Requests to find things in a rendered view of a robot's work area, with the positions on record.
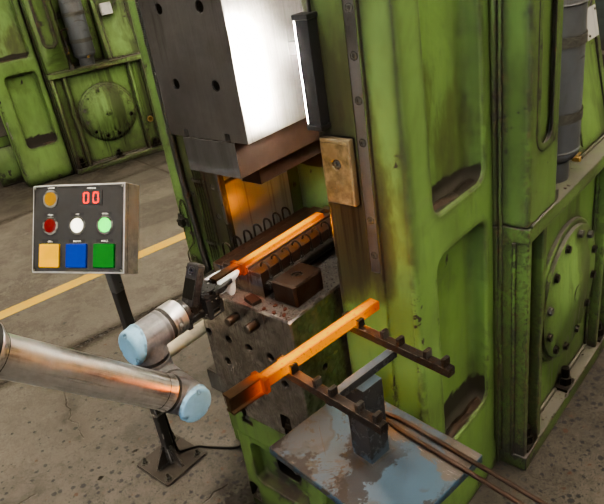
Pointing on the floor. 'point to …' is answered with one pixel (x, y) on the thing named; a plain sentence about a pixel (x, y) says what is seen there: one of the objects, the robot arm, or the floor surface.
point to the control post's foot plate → (154, 465)
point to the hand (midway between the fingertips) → (232, 269)
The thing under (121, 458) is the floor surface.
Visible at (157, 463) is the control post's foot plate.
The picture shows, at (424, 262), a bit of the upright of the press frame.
